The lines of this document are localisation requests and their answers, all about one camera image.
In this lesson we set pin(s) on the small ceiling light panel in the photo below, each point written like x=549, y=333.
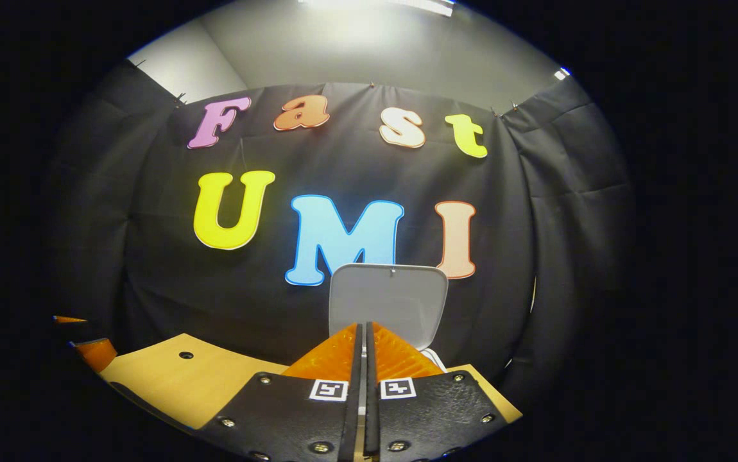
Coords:
x=561, y=73

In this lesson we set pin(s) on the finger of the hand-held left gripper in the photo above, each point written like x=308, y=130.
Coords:
x=96, y=354
x=68, y=319

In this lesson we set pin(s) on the wooden desktop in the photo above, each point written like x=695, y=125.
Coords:
x=170, y=385

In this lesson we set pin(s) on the black backdrop cloth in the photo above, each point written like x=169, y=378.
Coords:
x=183, y=295

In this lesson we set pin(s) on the long ceiling light panel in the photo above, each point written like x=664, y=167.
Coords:
x=375, y=5

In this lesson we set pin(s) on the white desktop garbage bin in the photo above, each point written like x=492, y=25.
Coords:
x=388, y=301

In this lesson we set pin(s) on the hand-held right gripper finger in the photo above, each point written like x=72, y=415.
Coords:
x=356, y=372
x=371, y=385

